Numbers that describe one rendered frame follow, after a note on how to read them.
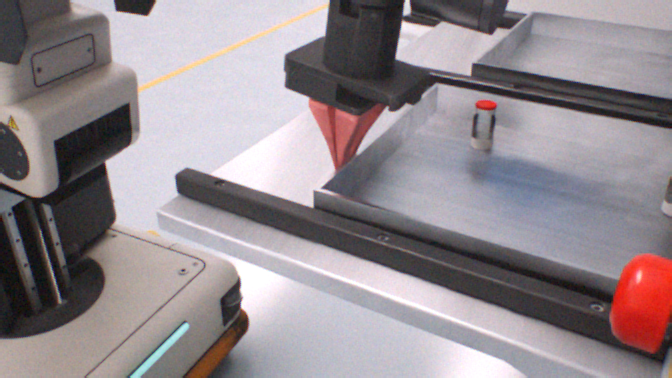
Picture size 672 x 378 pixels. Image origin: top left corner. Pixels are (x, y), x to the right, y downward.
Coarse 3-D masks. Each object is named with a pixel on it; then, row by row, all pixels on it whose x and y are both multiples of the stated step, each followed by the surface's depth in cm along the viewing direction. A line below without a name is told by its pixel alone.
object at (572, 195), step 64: (384, 128) 60; (448, 128) 68; (512, 128) 67; (576, 128) 64; (640, 128) 61; (320, 192) 50; (384, 192) 56; (448, 192) 56; (512, 192) 56; (576, 192) 56; (640, 192) 56; (512, 256) 44; (576, 256) 48
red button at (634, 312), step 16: (640, 256) 27; (656, 256) 27; (624, 272) 27; (640, 272) 26; (656, 272) 26; (624, 288) 26; (640, 288) 25; (656, 288) 25; (624, 304) 26; (640, 304) 25; (656, 304) 25; (624, 320) 26; (640, 320) 25; (656, 320) 25; (624, 336) 26; (640, 336) 26; (656, 336) 25
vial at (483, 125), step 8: (480, 112) 61; (488, 112) 61; (472, 120) 63; (480, 120) 62; (488, 120) 62; (472, 128) 63; (480, 128) 62; (488, 128) 62; (472, 136) 63; (480, 136) 62; (488, 136) 62; (472, 144) 64; (480, 144) 63; (488, 144) 63
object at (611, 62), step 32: (512, 32) 87; (544, 32) 95; (576, 32) 93; (608, 32) 90; (640, 32) 88; (480, 64) 75; (512, 64) 84; (544, 64) 84; (576, 64) 85; (608, 64) 85; (640, 64) 85; (576, 96) 71; (608, 96) 69; (640, 96) 68
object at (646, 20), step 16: (512, 0) 132; (528, 0) 130; (544, 0) 128; (560, 0) 126; (576, 0) 124; (592, 0) 122; (608, 0) 120; (624, 0) 118; (640, 0) 116; (656, 0) 115; (576, 16) 125; (592, 16) 123; (608, 16) 121; (624, 16) 119; (640, 16) 118; (656, 16) 116
